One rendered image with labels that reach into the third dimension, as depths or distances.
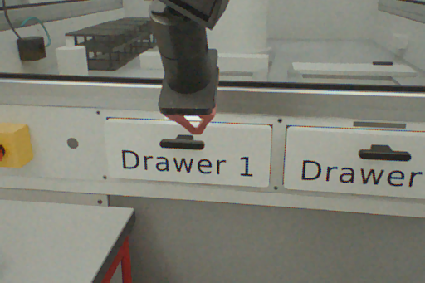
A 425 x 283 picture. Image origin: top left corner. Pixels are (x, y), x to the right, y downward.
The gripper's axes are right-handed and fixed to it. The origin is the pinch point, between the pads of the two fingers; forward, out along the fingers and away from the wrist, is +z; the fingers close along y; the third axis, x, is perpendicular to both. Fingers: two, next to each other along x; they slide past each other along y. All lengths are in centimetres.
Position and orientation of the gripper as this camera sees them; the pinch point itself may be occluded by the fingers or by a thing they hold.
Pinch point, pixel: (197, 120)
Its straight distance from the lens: 57.1
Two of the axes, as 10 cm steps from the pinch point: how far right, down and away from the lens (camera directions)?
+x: -9.9, -0.2, 1.2
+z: 0.8, 6.0, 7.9
